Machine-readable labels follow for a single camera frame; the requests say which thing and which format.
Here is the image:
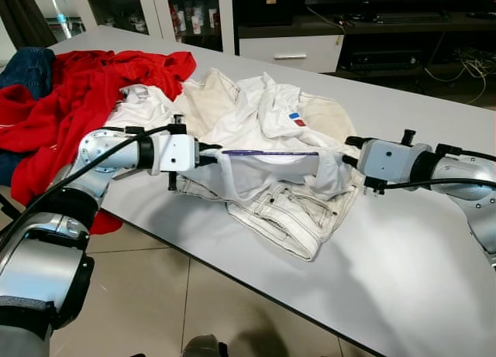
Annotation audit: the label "purple plastic hanger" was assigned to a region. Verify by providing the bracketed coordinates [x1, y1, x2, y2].
[221, 148, 320, 156]

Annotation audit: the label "white shirt with grey collar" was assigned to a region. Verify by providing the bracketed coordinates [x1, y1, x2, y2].
[105, 84, 181, 135]

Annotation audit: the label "white polo shirt with label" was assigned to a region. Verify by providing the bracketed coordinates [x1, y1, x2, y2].
[198, 72, 311, 153]

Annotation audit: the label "dark tv stand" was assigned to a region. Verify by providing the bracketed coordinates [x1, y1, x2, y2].
[232, 0, 496, 75]

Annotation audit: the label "white drawer front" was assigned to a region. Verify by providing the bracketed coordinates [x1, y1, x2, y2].
[239, 34, 344, 73]

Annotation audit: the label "white glass-door cabinet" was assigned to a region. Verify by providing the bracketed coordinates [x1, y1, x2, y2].
[74, 0, 237, 54]

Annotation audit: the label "blue denim jeans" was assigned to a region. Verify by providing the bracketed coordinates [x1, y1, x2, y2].
[0, 47, 57, 187]

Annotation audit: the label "grey robot left foot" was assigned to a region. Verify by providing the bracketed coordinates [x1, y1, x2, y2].
[182, 335, 229, 357]

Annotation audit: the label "dark curtain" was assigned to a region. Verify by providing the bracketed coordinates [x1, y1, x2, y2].
[0, 0, 59, 48]

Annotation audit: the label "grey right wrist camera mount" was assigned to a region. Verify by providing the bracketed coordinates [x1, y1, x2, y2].
[358, 139, 413, 180]

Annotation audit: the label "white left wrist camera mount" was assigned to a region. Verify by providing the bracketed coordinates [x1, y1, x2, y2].
[159, 134, 198, 173]

